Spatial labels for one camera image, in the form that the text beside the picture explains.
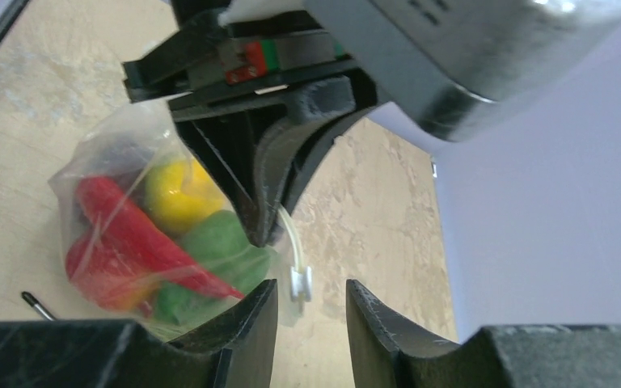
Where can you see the red chili pepper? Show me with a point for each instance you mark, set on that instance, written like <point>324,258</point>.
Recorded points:
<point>125,225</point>

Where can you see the green bell pepper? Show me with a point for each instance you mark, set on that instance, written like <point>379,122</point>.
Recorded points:
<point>220,245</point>

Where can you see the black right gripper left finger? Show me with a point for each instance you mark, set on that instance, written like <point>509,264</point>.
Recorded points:
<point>234,349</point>

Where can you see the clear dotted zip top bag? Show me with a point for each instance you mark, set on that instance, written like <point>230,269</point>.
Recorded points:
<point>124,146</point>

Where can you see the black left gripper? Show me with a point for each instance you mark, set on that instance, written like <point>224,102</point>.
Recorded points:
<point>230,83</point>

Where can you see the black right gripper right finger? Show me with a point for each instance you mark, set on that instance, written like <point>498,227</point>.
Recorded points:
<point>389,350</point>

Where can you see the yellow black screwdriver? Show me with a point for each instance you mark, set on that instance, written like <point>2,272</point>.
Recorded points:
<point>37,306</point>

